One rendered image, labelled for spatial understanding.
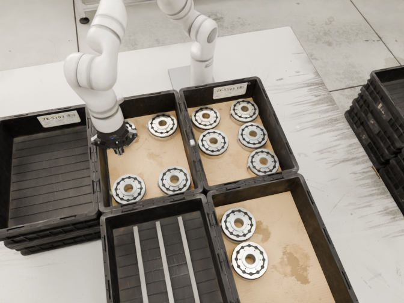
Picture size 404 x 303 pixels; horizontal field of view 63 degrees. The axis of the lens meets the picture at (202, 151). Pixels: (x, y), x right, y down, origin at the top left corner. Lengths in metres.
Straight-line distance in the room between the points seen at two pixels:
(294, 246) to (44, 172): 0.82
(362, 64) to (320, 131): 1.54
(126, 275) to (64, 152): 0.47
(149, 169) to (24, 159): 0.42
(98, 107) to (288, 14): 2.55
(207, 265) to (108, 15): 0.69
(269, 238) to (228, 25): 2.18
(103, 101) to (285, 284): 0.69
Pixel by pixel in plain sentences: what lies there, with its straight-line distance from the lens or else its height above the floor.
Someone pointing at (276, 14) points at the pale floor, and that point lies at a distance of 3.13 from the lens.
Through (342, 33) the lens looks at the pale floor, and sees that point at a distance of 3.11.
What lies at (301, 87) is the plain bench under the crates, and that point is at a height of 0.70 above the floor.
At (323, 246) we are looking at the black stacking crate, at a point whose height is 0.90.
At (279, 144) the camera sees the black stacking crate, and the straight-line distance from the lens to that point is 1.11.
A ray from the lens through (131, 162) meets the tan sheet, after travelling 1.13.
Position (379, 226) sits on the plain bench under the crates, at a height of 0.70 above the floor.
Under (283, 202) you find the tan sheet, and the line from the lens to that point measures 1.08.
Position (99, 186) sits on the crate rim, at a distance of 1.00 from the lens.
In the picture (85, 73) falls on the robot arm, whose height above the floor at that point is 1.32.
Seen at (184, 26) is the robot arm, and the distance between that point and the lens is 1.21.
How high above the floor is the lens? 1.80
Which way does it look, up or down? 59 degrees down
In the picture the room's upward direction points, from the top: 3 degrees clockwise
